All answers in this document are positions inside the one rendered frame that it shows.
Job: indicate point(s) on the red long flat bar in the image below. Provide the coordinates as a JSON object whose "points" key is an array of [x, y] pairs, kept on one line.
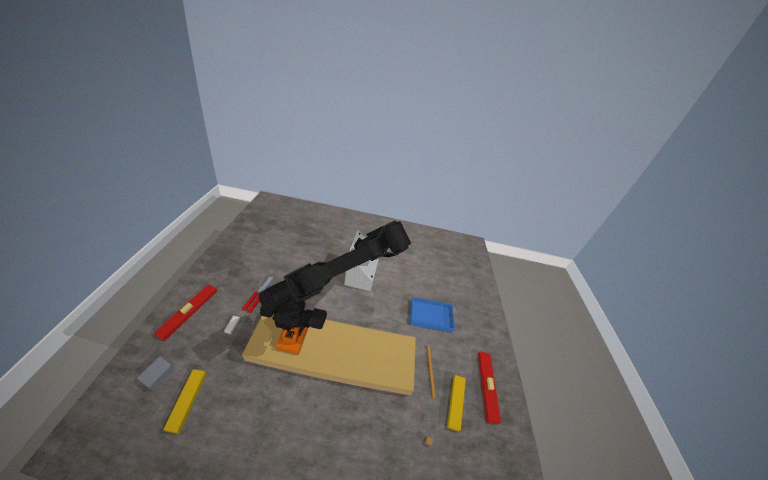
{"points": [[489, 389], [185, 312]]}

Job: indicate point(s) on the blue shallow tray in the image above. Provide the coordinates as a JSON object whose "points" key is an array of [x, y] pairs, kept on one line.
{"points": [[432, 314]]}

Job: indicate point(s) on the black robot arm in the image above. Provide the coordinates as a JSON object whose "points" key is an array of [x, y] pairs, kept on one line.
{"points": [[311, 279]]}

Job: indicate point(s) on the tan panel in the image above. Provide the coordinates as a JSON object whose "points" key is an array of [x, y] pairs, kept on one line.
{"points": [[340, 352]]}

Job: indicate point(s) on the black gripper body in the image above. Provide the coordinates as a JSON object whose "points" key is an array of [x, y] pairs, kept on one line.
{"points": [[315, 318]]}

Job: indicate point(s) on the yellow flat bar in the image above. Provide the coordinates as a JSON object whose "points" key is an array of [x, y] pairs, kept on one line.
{"points": [[456, 403], [185, 402]]}

